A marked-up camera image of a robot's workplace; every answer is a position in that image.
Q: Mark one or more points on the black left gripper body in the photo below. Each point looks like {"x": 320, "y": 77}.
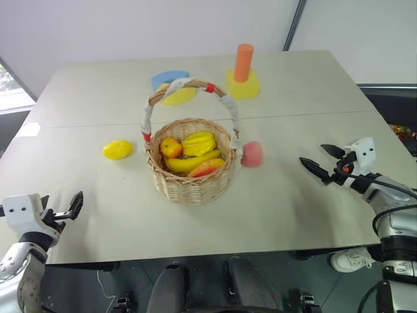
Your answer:
{"x": 49, "y": 217}

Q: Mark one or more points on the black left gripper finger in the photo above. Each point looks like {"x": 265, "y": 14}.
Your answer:
{"x": 62, "y": 215}
{"x": 77, "y": 202}

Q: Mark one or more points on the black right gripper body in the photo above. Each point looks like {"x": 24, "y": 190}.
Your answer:
{"x": 342, "y": 169}

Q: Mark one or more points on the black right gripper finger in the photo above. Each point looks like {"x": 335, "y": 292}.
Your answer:
{"x": 314, "y": 168}
{"x": 333, "y": 150}

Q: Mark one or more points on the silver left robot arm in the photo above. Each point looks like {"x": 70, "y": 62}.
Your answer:
{"x": 13, "y": 261}

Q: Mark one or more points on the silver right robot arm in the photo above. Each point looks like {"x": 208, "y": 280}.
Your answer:
{"x": 391, "y": 215}

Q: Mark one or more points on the small orange fruit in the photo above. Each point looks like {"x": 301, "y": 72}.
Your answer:
{"x": 171, "y": 147}

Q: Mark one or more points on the yellow lemon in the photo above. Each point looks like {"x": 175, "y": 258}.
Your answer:
{"x": 117, "y": 149}

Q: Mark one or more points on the colourful items pile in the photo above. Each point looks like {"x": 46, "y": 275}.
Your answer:
{"x": 404, "y": 131}

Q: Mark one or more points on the white sneaker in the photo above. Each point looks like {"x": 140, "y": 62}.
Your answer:
{"x": 350, "y": 259}

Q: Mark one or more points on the yellow foam block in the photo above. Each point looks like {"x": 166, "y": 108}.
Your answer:
{"x": 247, "y": 87}

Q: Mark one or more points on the orange red mango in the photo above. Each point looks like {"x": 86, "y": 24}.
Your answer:
{"x": 207, "y": 168}

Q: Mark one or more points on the yellow starfruit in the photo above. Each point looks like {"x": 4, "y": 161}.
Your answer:
{"x": 199, "y": 143}

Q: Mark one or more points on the yellow banana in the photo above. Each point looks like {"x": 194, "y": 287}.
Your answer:
{"x": 189, "y": 162}

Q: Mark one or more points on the orange foam cylinder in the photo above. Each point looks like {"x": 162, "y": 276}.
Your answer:
{"x": 243, "y": 63}

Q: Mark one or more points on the grey rounded shape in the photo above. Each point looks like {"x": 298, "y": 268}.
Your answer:
{"x": 169, "y": 288}

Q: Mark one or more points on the dark rounded shape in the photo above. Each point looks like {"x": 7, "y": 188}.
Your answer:
{"x": 251, "y": 283}

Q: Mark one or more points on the window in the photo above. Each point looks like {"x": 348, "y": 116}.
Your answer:
{"x": 11, "y": 88}

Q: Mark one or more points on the yellow foam half disc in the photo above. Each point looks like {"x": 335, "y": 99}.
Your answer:
{"x": 177, "y": 96}

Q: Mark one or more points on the blue foam half disc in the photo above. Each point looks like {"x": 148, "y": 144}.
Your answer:
{"x": 166, "y": 78}

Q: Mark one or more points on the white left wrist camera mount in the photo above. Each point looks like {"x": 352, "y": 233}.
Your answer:
{"x": 23, "y": 212}

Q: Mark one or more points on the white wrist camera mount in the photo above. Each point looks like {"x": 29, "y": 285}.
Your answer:
{"x": 23, "y": 212}
{"x": 365, "y": 153}

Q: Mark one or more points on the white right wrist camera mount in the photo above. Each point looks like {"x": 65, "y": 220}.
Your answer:
{"x": 365, "y": 153}

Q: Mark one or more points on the dark wall pillar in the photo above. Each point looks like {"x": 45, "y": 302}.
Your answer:
{"x": 294, "y": 24}

